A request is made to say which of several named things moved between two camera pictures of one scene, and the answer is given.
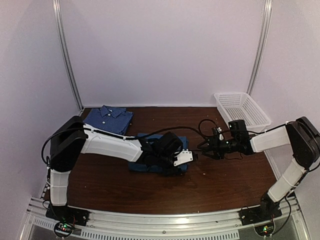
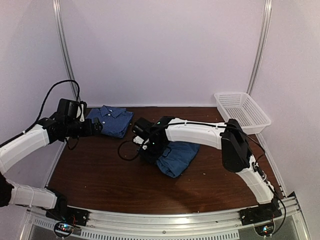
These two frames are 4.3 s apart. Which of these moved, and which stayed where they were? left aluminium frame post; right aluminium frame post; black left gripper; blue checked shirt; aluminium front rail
Moved: black left gripper
Stayed: blue checked shirt; aluminium front rail; right aluminium frame post; left aluminium frame post
